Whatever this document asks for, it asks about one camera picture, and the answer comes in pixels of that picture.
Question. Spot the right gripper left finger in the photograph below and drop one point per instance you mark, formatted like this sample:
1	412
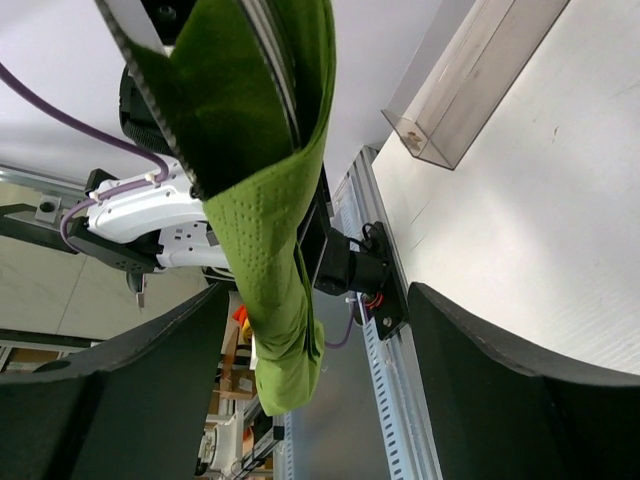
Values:
131	407

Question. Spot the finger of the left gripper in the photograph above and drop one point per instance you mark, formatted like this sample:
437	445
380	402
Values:
269	35
143	30

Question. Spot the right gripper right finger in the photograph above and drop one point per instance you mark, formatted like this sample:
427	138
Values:
502	407

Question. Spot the green paper napkin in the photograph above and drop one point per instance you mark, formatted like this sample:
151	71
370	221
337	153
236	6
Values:
256	223

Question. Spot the clear smoked plastic box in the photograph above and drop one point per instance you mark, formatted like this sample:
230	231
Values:
486	55

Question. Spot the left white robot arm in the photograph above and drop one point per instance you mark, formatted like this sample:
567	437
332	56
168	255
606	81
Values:
150	230

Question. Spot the gold box latch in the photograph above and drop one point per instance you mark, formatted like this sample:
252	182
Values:
413	141

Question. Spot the aluminium rail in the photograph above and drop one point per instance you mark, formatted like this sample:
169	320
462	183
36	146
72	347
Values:
359	201

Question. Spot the white slotted cable duct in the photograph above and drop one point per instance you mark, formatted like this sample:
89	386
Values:
396	441

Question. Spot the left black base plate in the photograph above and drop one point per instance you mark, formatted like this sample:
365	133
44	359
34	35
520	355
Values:
366	267

